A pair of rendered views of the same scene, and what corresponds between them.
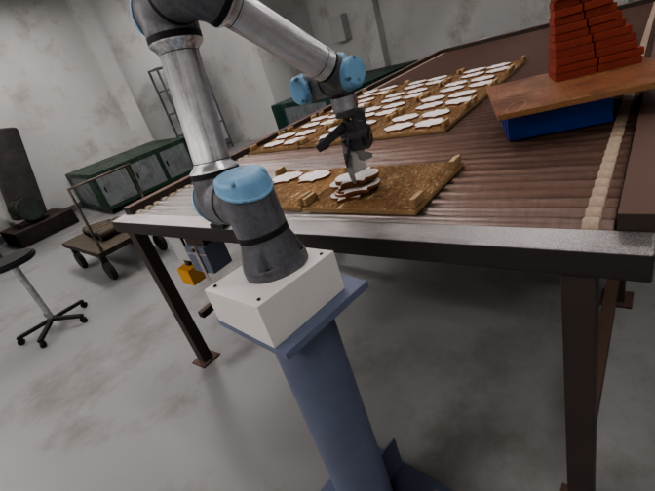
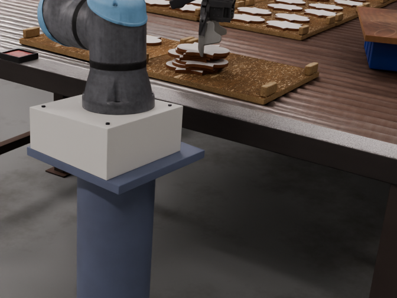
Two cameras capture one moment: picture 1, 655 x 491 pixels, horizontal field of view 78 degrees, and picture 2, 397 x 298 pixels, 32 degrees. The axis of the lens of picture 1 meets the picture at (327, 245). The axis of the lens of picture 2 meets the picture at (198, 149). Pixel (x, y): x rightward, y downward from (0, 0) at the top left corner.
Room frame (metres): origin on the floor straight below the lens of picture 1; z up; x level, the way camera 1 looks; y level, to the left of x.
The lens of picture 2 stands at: (-0.52, 0.31, 1.42)
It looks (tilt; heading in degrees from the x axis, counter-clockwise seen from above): 22 degrees down; 345
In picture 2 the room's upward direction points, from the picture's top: 4 degrees clockwise
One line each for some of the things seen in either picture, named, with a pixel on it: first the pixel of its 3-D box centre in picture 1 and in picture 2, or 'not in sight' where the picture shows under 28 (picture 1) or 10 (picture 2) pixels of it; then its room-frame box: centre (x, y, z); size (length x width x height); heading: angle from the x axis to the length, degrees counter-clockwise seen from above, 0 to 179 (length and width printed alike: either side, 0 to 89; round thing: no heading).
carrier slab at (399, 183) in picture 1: (381, 187); (225, 71); (1.23, -0.22, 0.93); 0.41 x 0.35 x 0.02; 45
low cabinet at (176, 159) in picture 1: (134, 173); not in sight; (7.36, 2.84, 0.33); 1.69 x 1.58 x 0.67; 129
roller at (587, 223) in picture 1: (274, 218); (85, 70); (1.34, 0.15, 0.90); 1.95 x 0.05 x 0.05; 46
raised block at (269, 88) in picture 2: (416, 199); (268, 88); (1.00, -0.27, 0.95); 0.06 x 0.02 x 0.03; 135
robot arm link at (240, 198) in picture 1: (248, 199); (115, 24); (0.85, 0.13, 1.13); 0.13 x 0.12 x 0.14; 34
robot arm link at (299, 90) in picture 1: (315, 85); not in sight; (1.15, -0.10, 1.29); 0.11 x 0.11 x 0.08; 34
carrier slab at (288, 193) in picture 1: (292, 187); (109, 44); (1.53, 0.06, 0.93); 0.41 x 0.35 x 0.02; 44
